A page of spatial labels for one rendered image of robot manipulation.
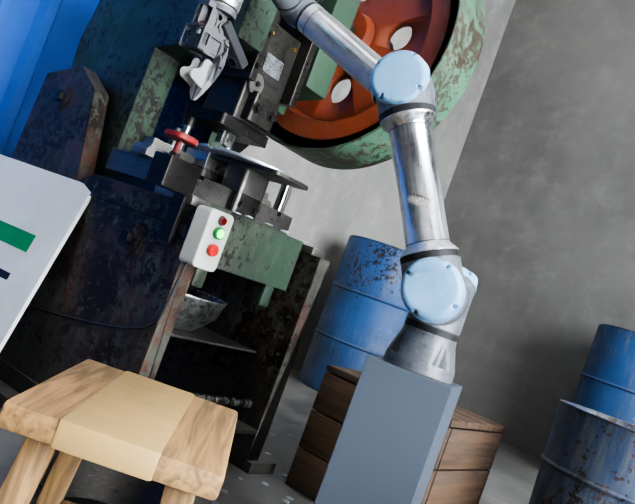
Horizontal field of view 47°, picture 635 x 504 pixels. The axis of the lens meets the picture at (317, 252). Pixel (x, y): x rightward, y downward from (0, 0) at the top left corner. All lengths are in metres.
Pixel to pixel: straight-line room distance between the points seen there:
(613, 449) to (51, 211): 1.54
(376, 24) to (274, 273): 0.90
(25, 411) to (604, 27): 5.10
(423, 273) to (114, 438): 0.73
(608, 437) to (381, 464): 0.67
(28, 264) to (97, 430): 1.23
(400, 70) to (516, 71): 4.19
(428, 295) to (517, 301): 3.71
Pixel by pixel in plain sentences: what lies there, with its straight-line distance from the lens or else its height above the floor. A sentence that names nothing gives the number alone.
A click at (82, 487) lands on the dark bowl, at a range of 1.56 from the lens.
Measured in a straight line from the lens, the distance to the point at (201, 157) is 1.98.
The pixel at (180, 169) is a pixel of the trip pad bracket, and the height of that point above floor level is 0.68.
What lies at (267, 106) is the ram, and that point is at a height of 0.95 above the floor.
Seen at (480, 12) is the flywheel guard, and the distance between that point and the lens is 2.32.
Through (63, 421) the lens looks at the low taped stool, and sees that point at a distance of 0.80.
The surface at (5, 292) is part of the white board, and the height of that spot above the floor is 0.26.
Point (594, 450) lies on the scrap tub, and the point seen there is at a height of 0.40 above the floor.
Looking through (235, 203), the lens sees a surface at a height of 0.67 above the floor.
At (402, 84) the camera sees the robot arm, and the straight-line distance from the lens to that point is 1.44.
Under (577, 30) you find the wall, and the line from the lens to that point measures 5.62.
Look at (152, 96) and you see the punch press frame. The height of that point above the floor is 0.88.
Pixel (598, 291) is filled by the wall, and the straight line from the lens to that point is 4.91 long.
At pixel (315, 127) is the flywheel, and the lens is 2.31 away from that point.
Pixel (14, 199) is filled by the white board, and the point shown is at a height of 0.48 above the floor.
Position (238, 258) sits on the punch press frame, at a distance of 1.85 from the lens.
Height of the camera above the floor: 0.55
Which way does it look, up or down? 2 degrees up
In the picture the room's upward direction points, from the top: 20 degrees clockwise
